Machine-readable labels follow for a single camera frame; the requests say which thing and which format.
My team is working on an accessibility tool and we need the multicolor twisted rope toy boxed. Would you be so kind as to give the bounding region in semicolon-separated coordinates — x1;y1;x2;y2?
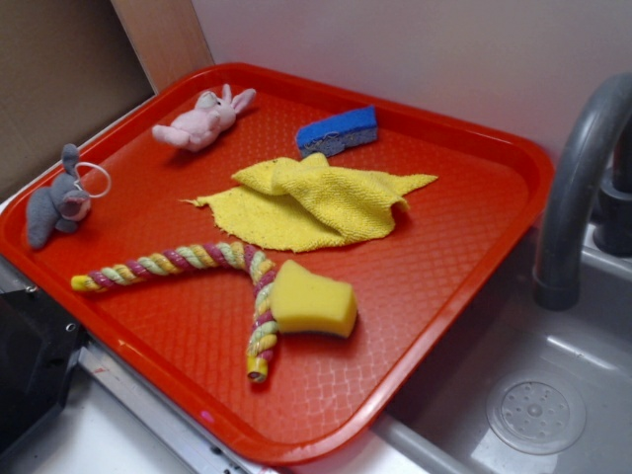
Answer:
70;241;279;383

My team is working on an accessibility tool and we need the pink plush bunny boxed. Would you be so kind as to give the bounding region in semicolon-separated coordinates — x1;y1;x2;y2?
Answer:
151;84;257;152

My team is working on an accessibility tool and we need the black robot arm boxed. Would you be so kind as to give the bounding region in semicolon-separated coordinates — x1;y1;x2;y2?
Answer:
1;289;86;458

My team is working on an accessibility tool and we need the red plastic tray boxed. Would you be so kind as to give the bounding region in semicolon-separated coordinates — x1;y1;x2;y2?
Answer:
1;63;553;467

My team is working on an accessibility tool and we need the blue sponge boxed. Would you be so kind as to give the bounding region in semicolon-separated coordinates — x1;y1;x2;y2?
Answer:
295;106;378;158

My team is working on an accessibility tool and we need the gray faucet spout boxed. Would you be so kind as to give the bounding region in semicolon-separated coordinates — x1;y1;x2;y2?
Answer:
533;72;631;310

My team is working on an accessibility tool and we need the yellow sponge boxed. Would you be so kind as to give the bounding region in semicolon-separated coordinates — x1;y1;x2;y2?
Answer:
270;260;357;338

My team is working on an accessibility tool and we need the gray plush bunny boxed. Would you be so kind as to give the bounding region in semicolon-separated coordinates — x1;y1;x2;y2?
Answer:
26;143;113;250

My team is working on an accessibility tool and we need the wooden board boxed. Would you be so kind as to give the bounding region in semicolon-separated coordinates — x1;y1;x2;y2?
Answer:
112;0;214;93

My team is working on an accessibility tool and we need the yellow cloth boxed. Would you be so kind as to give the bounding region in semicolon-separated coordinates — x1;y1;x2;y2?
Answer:
189;153;437;253

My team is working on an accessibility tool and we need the sink drain strainer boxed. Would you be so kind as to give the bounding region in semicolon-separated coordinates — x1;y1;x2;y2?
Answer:
486;373;587;455

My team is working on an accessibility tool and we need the dark faucet handle base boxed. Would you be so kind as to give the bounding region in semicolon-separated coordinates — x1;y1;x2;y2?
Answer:
593;129;631;257

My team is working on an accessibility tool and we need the gray sink basin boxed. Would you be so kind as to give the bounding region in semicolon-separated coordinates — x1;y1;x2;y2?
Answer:
374;233;631;473

